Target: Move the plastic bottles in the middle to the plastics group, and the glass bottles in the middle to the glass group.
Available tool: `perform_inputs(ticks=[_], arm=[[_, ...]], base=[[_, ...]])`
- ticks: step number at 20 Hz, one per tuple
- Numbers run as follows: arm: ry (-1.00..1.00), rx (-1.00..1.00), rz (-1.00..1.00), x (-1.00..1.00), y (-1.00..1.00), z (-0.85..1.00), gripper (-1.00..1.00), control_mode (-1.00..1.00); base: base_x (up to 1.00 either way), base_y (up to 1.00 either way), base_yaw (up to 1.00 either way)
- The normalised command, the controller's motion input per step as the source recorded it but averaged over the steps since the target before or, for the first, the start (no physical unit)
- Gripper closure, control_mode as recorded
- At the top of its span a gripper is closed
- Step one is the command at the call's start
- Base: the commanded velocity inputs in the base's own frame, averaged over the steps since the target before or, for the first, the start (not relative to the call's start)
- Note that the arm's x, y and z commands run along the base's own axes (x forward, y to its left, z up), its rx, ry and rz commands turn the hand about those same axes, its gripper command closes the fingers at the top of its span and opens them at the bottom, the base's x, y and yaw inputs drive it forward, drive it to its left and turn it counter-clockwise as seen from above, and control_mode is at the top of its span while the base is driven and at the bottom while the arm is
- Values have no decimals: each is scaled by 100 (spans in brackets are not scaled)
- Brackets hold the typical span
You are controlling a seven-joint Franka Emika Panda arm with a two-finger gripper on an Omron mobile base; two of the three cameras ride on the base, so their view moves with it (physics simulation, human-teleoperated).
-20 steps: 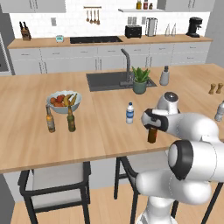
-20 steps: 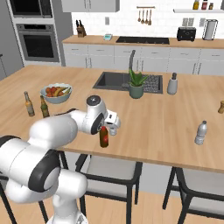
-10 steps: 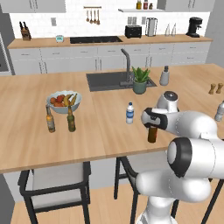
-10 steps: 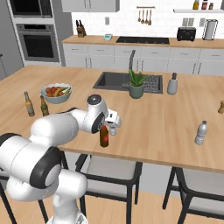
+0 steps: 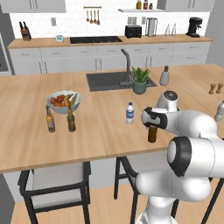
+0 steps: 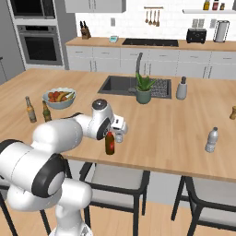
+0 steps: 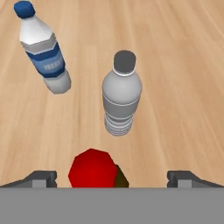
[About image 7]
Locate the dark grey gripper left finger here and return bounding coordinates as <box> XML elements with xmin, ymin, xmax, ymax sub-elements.
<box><xmin>0</xmin><ymin>170</ymin><xmax>58</xmax><ymax>189</ymax></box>

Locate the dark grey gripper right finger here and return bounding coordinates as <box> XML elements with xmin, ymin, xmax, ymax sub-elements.
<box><xmin>166</xmin><ymin>170</ymin><xmax>224</xmax><ymax>189</ymax></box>

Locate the red-capped dark bottle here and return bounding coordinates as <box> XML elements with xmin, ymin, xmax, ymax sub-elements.
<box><xmin>67</xmin><ymin>148</ymin><xmax>130</xmax><ymax>189</ymax></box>

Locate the grey plastic bottle, dark cap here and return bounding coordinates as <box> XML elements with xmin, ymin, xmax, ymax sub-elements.
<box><xmin>101</xmin><ymin>50</ymin><xmax>144</xmax><ymax>137</ymax></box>

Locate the blue-capped blue-label plastic bottle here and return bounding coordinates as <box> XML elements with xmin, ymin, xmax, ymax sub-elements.
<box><xmin>13</xmin><ymin>0</ymin><xmax>73</xmax><ymax>95</ymax></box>

